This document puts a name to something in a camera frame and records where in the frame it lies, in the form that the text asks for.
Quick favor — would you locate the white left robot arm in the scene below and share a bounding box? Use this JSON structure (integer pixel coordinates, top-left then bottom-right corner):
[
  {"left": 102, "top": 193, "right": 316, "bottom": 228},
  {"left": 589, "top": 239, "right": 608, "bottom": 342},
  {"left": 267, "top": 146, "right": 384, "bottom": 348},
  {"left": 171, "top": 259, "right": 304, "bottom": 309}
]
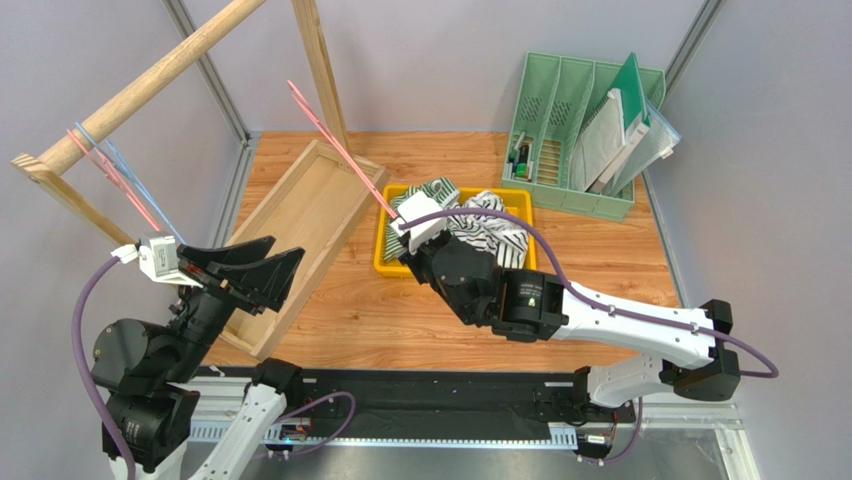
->
[{"left": 87, "top": 234, "right": 305, "bottom": 479}]

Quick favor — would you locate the blue wire hanger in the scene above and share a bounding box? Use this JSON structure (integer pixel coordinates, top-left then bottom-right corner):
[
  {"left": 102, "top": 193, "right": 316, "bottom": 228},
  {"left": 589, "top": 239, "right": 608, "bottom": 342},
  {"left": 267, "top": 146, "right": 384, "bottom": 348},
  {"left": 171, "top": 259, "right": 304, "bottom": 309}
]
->
[{"left": 75, "top": 122, "right": 185, "bottom": 243}]

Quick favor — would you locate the green plastic file organizer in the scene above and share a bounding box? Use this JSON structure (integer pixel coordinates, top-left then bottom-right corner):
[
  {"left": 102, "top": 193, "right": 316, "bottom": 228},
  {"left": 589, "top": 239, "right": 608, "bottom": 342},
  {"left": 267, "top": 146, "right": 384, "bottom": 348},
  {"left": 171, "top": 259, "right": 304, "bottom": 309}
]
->
[{"left": 501, "top": 51, "right": 636, "bottom": 221}]

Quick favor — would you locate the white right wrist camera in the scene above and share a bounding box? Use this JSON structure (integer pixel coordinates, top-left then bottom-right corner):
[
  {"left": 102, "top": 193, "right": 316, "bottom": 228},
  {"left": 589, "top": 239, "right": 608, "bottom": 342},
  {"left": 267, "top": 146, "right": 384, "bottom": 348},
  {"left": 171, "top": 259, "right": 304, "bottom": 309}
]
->
[{"left": 390, "top": 192, "right": 447, "bottom": 253}]

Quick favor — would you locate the white mesh document pouch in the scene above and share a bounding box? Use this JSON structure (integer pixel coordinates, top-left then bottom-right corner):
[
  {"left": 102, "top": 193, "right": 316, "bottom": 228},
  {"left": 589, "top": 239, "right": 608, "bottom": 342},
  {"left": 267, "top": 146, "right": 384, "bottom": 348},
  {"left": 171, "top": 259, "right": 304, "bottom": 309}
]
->
[{"left": 569, "top": 88, "right": 625, "bottom": 191}]

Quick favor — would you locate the wooden clothes rack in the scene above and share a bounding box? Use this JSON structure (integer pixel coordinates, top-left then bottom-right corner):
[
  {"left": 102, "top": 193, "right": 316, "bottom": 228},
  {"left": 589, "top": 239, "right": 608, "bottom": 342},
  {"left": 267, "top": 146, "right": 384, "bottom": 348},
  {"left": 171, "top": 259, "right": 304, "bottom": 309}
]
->
[{"left": 13, "top": 1, "right": 389, "bottom": 359}]

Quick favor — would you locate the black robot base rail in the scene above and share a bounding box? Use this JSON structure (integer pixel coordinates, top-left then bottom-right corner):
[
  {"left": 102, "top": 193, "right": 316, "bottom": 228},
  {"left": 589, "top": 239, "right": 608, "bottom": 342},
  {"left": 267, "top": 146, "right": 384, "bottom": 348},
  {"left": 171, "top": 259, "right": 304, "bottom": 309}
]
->
[{"left": 263, "top": 369, "right": 636, "bottom": 448}]

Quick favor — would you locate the black white striped tank top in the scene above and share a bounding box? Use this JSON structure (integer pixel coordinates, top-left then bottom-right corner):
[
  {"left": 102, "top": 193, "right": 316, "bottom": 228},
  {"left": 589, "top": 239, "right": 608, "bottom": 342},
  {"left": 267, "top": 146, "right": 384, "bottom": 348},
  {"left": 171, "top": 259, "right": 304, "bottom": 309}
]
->
[{"left": 446, "top": 190, "right": 529, "bottom": 268}]

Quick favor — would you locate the clear mesh zip pouch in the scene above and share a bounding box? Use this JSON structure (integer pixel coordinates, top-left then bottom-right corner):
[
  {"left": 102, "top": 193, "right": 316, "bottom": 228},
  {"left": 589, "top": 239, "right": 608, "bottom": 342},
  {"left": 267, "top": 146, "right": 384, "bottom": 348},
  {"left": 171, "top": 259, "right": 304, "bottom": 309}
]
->
[{"left": 602, "top": 98, "right": 682, "bottom": 196}]

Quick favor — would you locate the green cover book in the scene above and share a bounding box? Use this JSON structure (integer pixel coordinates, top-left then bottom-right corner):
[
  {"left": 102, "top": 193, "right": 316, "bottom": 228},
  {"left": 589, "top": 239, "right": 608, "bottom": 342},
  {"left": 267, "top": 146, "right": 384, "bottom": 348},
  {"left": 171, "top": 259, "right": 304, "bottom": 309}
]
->
[{"left": 588, "top": 52, "right": 650, "bottom": 193}]

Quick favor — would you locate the pink wire hanger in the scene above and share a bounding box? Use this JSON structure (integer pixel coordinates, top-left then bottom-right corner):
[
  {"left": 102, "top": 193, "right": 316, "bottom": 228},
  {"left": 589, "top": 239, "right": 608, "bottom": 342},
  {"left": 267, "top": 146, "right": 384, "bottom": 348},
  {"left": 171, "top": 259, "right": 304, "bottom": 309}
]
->
[
  {"left": 286, "top": 80, "right": 397, "bottom": 219},
  {"left": 66, "top": 129, "right": 162, "bottom": 232}
]

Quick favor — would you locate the yellow plastic tray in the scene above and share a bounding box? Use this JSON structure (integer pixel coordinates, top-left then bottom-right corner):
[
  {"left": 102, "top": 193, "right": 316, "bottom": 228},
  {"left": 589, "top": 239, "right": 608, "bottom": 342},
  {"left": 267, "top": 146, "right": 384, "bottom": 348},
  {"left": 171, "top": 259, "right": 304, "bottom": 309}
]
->
[{"left": 373, "top": 184, "right": 537, "bottom": 278}]

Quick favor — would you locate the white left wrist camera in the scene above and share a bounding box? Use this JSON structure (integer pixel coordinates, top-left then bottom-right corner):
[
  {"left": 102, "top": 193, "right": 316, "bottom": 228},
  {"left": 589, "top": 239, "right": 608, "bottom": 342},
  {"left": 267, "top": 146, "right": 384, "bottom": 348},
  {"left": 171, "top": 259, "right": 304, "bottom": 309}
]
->
[{"left": 111, "top": 235, "right": 201, "bottom": 287}]

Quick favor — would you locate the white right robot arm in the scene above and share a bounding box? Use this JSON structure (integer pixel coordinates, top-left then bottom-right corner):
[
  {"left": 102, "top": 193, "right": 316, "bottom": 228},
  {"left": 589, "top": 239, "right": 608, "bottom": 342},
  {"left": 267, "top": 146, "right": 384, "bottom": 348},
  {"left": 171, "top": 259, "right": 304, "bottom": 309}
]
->
[{"left": 399, "top": 235, "right": 741, "bottom": 408}]

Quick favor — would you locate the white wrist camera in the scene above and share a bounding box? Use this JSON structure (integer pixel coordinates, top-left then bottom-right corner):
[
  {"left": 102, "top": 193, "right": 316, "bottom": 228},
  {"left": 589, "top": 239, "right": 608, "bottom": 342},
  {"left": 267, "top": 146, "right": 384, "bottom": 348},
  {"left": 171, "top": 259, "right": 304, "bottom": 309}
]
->
[
  {"left": 111, "top": 235, "right": 201, "bottom": 287},
  {"left": 390, "top": 192, "right": 447, "bottom": 253}
]

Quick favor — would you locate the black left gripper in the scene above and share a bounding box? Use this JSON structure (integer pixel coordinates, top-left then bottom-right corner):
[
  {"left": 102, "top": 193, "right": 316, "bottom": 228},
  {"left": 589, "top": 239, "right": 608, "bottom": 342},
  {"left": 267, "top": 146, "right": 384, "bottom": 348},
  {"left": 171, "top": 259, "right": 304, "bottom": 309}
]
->
[{"left": 163, "top": 234, "right": 305, "bottom": 380}]

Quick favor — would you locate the white pen in organizer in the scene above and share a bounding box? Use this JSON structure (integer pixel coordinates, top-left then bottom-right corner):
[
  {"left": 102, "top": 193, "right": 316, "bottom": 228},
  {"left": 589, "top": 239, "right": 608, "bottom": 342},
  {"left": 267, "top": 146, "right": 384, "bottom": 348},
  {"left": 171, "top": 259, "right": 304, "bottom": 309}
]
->
[{"left": 508, "top": 131, "right": 526, "bottom": 178}]

